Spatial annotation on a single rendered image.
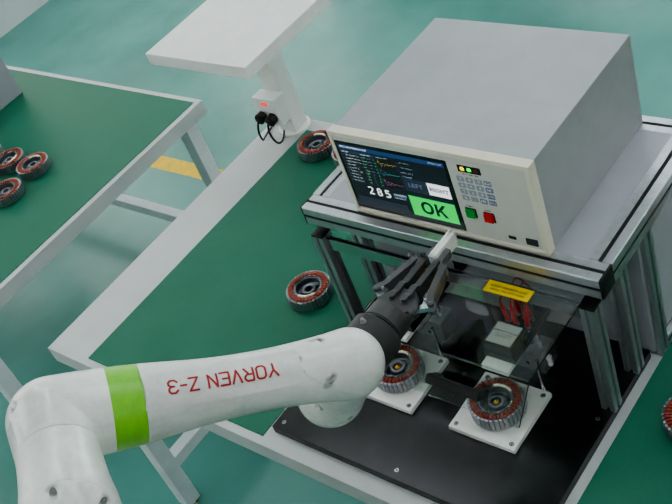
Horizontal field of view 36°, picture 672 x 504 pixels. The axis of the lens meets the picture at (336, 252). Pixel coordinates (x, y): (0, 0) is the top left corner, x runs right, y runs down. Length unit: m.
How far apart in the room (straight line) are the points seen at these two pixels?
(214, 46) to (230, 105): 2.21
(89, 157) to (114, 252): 0.96
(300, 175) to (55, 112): 1.19
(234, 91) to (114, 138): 1.59
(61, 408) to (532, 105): 0.96
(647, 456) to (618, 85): 0.68
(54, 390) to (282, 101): 1.71
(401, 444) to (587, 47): 0.84
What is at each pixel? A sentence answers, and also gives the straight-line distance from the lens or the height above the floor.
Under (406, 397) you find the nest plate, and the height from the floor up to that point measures 0.78.
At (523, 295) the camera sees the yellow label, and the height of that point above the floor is 1.07.
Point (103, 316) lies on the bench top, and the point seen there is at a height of 0.75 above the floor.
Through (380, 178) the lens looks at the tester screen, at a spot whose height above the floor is 1.22.
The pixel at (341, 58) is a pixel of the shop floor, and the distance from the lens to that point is 4.87.
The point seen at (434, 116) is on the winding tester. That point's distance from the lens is 1.89.
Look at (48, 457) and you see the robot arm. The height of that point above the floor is 1.50.
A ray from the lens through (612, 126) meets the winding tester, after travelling 1.97.
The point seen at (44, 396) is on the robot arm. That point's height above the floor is 1.50.
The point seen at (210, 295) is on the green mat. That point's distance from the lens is 2.63.
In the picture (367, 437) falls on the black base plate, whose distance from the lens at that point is 2.12.
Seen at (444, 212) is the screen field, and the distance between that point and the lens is 1.91.
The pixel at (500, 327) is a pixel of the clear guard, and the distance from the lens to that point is 1.82.
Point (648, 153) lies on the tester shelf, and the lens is 2.02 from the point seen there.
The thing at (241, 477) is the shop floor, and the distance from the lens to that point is 3.22.
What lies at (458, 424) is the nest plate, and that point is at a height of 0.78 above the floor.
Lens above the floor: 2.37
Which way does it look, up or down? 39 degrees down
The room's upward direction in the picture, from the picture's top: 23 degrees counter-clockwise
